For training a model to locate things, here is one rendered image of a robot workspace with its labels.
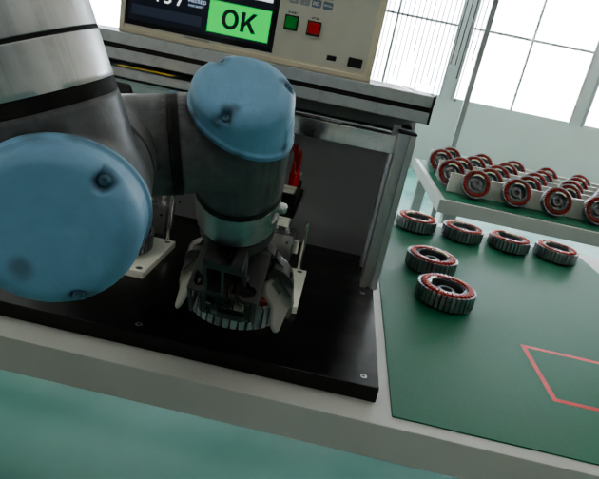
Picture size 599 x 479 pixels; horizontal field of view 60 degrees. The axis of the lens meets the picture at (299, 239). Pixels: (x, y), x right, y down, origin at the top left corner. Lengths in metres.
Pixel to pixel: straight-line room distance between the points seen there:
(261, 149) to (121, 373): 0.41
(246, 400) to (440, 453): 0.24
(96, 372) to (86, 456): 0.96
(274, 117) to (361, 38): 0.57
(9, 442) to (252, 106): 1.47
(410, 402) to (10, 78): 0.59
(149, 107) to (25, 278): 0.17
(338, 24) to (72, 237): 0.73
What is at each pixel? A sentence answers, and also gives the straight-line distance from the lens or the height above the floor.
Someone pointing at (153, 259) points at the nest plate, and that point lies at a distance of 0.88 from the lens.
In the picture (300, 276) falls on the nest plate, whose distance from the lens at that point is 0.90.
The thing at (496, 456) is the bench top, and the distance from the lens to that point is 0.70.
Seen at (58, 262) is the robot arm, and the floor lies 1.04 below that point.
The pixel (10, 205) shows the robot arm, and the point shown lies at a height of 1.06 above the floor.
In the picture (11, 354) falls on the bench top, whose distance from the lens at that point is 0.75.
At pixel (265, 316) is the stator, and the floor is 0.84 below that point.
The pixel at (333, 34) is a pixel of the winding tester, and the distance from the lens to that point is 0.91.
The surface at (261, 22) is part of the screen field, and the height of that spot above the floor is 1.17.
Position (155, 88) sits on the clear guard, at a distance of 0.72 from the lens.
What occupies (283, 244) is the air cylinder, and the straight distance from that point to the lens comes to 0.96.
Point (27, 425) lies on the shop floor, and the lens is 1.77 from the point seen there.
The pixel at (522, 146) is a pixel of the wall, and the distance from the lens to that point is 7.57.
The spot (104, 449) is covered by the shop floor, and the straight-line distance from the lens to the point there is 1.67.
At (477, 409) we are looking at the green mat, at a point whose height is 0.75.
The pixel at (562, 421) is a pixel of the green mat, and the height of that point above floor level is 0.75.
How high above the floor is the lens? 1.14
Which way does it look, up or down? 19 degrees down
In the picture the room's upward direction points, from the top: 12 degrees clockwise
